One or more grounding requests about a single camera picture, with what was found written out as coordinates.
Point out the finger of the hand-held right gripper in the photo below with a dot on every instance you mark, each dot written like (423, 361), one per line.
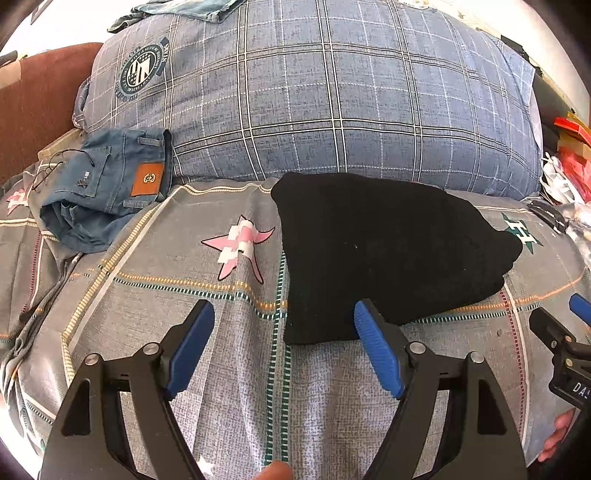
(581, 308)
(549, 330)

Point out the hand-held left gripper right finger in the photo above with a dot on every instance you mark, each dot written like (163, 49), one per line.
(376, 346)

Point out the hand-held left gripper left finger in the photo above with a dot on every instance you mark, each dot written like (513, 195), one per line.
(194, 346)

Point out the black pants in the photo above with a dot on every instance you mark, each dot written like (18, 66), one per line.
(392, 249)

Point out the person's right hand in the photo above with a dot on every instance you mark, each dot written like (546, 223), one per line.
(556, 438)

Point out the person's left hand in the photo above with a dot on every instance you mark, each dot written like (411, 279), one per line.
(274, 471)

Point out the grey printed bed sheet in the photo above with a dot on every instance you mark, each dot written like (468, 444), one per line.
(161, 286)

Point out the white plastic bag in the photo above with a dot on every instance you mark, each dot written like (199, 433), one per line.
(561, 184)

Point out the red packets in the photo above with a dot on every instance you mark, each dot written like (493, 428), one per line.
(575, 138)

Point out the blue jeans with leather patch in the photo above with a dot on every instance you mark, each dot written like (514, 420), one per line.
(106, 175)

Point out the blue plaid pillow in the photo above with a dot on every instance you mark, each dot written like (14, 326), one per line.
(323, 92)

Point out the brown headboard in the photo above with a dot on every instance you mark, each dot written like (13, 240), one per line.
(37, 101)

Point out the light blue jeans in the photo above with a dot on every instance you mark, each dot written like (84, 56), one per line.
(184, 9)

